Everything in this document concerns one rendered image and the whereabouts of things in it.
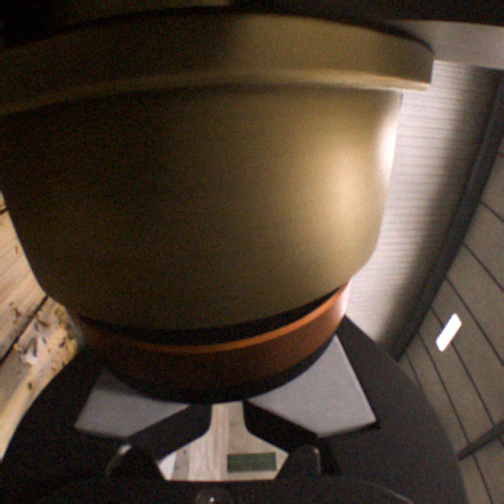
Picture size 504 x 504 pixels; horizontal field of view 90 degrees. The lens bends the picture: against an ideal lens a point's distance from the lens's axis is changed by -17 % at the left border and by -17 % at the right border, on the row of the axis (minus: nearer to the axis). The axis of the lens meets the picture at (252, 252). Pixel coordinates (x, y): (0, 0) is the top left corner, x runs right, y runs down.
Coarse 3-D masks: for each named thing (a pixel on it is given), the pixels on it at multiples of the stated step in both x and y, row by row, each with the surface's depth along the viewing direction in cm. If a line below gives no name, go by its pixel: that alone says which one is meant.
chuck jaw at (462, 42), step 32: (288, 0) 3; (320, 0) 2; (352, 0) 2; (384, 0) 2; (416, 0) 2; (448, 0) 2; (480, 0) 2; (416, 32) 3; (448, 32) 2; (480, 32) 2; (480, 64) 4
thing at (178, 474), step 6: (180, 450) 43; (186, 450) 47; (180, 456) 43; (186, 456) 46; (180, 462) 42; (174, 468) 38; (180, 468) 42; (186, 468) 45; (174, 474) 38; (180, 474) 41; (186, 474) 45
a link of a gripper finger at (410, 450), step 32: (352, 352) 7; (384, 352) 7; (384, 384) 6; (416, 384) 6; (384, 416) 5; (416, 416) 5; (320, 448) 5; (352, 448) 5; (384, 448) 5; (416, 448) 5; (448, 448) 5; (384, 480) 4; (416, 480) 4; (448, 480) 4
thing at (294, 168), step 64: (64, 0) 3; (128, 0) 3; (192, 0) 3; (256, 0) 3; (0, 64) 2; (64, 64) 2; (128, 64) 2; (192, 64) 2; (256, 64) 2; (320, 64) 2; (384, 64) 3; (0, 128) 3; (64, 128) 3; (128, 128) 3; (192, 128) 3; (256, 128) 3; (320, 128) 3; (384, 128) 4; (64, 192) 3; (128, 192) 3; (192, 192) 3; (256, 192) 3; (320, 192) 4; (384, 192) 5; (64, 256) 4; (128, 256) 3; (192, 256) 3; (256, 256) 4; (320, 256) 4; (128, 320) 4; (192, 320) 4; (256, 320) 5; (320, 320) 6; (128, 384) 6; (192, 384) 5; (256, 384) 6
